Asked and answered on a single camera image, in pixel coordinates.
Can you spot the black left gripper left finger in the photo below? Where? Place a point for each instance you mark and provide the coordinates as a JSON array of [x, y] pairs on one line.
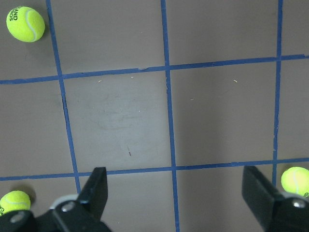
[[93, 196]]

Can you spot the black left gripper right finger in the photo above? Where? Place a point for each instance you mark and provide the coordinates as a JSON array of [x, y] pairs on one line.
[[262, 198]]

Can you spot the tennis ball near left arm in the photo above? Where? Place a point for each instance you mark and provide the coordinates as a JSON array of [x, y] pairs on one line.
[[14, 200]]

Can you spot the tennis ball centre table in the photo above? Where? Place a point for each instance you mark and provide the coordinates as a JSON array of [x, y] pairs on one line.
[[296, 180]]

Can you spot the tennis ball with Roland print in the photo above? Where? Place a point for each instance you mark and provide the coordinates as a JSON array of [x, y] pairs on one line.
[[25, 24]]

